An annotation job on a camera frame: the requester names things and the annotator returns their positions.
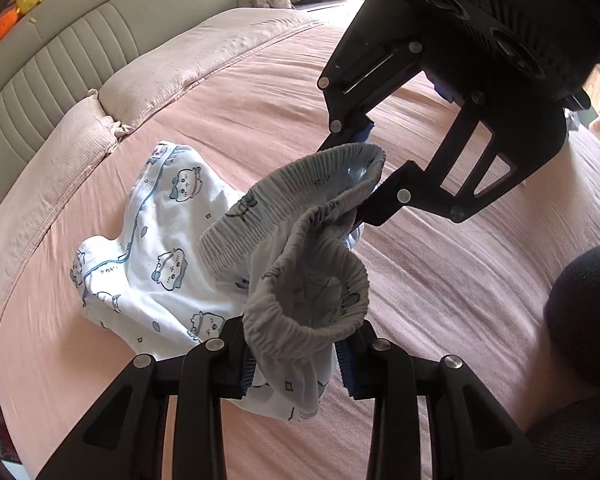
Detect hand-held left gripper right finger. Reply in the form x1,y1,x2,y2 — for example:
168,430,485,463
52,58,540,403
337,322,551,480

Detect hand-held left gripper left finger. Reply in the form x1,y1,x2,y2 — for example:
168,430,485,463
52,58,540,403
35,317,258,480

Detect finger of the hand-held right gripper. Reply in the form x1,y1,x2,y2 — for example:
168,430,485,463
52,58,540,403
352,91,570,228
316,0,426,153

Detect light blue printed pajama pants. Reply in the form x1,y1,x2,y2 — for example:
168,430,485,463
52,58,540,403
197,142,388,423

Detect light blue printed pajama top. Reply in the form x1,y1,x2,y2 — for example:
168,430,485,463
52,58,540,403
69,141,261,361

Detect bed with pink sheet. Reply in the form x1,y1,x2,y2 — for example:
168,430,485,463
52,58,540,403
0,7,600,480

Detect white nightstand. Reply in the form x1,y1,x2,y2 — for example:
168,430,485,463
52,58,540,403
295,0,361,13

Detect pale pink pillow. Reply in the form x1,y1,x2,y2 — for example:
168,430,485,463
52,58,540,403
99,7,326,128
0,91,131,341

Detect person's dark clothing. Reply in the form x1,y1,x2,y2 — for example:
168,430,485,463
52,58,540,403
525,240,600,480

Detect beige padded headboard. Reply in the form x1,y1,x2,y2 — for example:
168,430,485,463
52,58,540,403
0,0,241,261

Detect orange carrot plush toy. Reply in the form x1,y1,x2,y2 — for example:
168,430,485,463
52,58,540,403
0,7,23,48

